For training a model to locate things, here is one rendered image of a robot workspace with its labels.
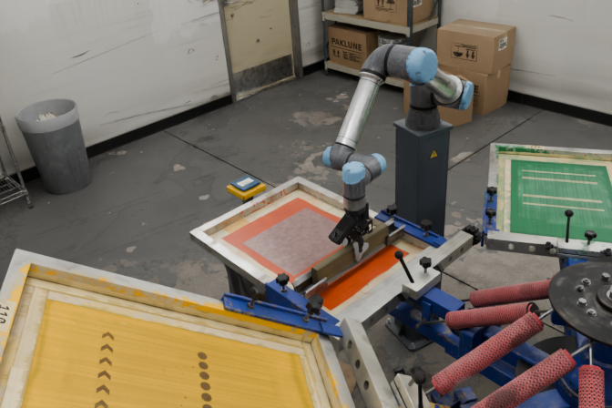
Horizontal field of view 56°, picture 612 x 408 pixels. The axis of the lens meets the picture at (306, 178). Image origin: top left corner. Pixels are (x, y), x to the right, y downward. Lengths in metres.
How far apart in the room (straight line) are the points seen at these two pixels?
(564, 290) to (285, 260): 1.02
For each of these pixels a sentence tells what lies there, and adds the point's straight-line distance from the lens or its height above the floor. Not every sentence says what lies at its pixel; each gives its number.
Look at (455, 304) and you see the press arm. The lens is 1.84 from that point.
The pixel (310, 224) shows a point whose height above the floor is 0.96.
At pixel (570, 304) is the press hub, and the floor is 1.31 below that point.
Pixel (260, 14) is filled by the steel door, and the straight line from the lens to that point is 6.34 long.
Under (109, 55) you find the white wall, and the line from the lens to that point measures 5.42.
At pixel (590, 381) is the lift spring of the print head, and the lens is 1.43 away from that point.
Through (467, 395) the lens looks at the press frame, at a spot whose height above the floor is 1.05.
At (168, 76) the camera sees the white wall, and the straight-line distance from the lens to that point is 5.73.
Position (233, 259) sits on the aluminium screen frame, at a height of 0.99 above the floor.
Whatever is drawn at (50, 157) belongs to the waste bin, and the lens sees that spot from 4.88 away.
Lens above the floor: 2.26
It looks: 29 degrees down
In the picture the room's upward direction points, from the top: 5 degrees counter-clockwise
